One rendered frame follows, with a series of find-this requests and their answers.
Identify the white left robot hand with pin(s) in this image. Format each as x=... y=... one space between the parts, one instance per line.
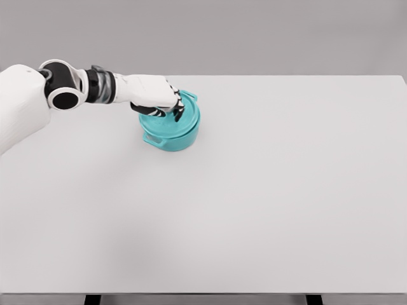
x=152 y=92

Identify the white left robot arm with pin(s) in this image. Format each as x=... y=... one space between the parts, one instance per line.
x=22 y=101

